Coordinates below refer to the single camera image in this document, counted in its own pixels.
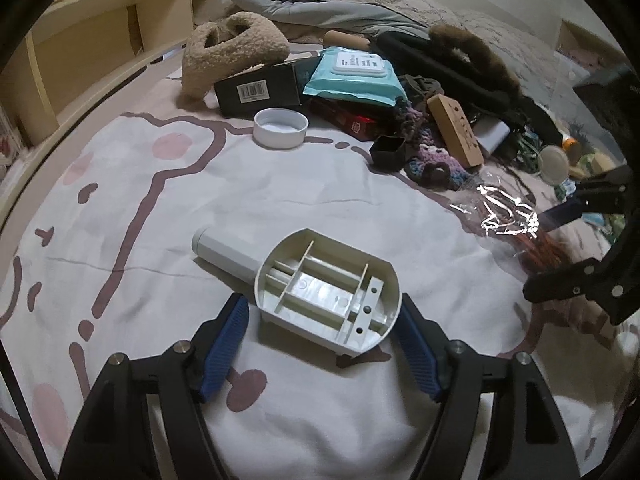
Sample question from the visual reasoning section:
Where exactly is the white plastic lint roller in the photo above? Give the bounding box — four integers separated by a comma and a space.
191, 227, 403, 359

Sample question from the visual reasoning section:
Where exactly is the black fuzzy item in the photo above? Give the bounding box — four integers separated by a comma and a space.
572, 67, 636, 131

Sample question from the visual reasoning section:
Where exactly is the multicolour crochet piece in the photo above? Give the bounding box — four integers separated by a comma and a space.
395, 97, 476, 191

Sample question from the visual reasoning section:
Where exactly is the black fur-trimmed garment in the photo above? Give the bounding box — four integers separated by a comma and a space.
372, 25, 566, 146

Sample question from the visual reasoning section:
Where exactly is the clear plastic storage bin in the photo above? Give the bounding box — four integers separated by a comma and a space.
520, 20, 636, 171

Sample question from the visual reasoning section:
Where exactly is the black box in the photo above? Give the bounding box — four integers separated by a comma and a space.
214, 56, 321, 120

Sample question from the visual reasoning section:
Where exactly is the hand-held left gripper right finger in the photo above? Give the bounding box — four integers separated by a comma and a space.
397, 292, 583, 480

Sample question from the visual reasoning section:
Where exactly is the wooden roller handle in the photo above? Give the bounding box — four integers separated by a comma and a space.
322, 30, 376, 53

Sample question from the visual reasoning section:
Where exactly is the teal wet wipes pack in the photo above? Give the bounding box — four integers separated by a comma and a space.
302, 46, 408, 107

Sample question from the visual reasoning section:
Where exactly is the beige fleece slipper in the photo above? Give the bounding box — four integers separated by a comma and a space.
181, 11, 291, 101

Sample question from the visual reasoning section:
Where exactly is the brown twig bundle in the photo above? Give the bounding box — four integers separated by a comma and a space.
510, 225, 571, 281

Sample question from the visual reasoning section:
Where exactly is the clear plastic wrap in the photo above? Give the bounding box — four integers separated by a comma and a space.
450, 170, 541, 241

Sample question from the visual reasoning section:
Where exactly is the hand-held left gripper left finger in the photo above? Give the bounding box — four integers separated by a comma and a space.
59, 292, 250, 480

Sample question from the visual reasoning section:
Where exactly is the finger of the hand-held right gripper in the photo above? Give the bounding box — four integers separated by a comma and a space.
522, 255, 640, 326
542, 165, 635, 233

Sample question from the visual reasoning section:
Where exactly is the wooden block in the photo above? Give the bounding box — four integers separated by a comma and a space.
426, 93, 485, 168

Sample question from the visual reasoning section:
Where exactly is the dark red box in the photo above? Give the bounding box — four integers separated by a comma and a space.
307, 96, 401, 142

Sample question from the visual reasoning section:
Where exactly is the white round lid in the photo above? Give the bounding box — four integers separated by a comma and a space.
252, 108, 310, 150

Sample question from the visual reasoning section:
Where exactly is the light wooden shelf unit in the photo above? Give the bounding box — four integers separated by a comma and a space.
0, 0, 223, 171

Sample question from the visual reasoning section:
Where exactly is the white power bank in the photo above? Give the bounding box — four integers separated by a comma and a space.
472, 120, 511, 153

